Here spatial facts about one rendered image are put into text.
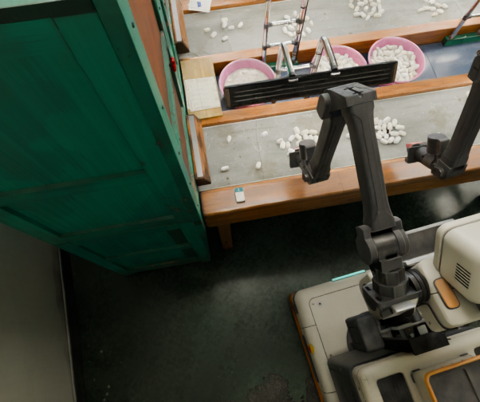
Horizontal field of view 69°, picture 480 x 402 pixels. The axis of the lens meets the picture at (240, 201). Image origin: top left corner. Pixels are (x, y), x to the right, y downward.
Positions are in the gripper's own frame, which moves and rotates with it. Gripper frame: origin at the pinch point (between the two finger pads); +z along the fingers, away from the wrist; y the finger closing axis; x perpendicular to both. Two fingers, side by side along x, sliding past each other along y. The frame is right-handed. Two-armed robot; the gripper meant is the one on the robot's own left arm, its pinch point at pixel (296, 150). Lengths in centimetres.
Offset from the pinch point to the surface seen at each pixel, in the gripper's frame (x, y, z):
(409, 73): -17, -65, 33
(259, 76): -24.2, 6.2, 39.7
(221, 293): 90, 43, 21
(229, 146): -1.5, 26.6, 13.0
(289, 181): 11.0, 4.6, -5.1
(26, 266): 41, 129, 9
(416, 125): 1, -58, 10
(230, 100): -26.4, 25.2, -9.2
